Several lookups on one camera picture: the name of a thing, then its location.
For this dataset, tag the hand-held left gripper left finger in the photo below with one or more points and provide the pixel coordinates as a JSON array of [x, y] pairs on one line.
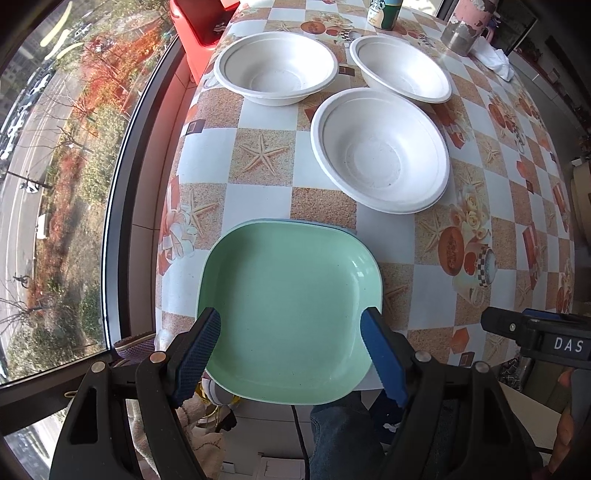
[[198, 355]]

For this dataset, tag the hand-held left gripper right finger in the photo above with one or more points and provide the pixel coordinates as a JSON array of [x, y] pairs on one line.
[[383, 355]]

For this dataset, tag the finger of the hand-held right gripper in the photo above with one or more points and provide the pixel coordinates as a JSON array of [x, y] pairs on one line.
[[554, 315], [508, 325]]

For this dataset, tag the green square plate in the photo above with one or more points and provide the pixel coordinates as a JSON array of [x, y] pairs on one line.
[[286, 314]]

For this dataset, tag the white paper bowl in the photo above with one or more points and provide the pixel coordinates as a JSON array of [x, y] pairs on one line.
[[378, 152], [401, 69], [277, 64]]

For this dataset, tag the person's right hand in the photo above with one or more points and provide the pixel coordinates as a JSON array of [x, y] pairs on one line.
[[563, 434]]

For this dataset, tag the grey white slipper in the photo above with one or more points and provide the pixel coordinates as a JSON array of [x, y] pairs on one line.
[[217, 392]]

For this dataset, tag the round metal basket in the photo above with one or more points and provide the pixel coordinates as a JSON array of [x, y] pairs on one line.
[[221, 415]]

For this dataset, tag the purple checked cloth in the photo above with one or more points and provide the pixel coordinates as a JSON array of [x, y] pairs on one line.
[[134, 346]]

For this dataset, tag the person's leg in jeans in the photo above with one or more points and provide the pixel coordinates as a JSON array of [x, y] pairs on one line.
[[341, 438]]

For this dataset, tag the white furniture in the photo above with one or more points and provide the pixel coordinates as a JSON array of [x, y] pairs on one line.
[[582, 198]]

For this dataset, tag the printed checkered tablecloth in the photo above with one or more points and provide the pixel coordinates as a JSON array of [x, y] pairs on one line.
[[258, 157]]

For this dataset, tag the white crumpled tissue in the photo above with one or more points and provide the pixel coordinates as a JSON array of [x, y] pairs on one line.
[[494, 60]]

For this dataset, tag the pink tumbler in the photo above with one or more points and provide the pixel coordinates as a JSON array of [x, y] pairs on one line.
[[466, 27]]

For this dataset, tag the red plastic stool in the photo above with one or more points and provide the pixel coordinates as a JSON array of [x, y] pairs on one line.
[[198, 27]]

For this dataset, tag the green white drink bottle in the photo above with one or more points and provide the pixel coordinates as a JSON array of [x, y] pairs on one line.
[[384, 14]]

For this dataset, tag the black window frame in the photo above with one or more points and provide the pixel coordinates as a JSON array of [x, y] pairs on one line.
[[134, 161]]

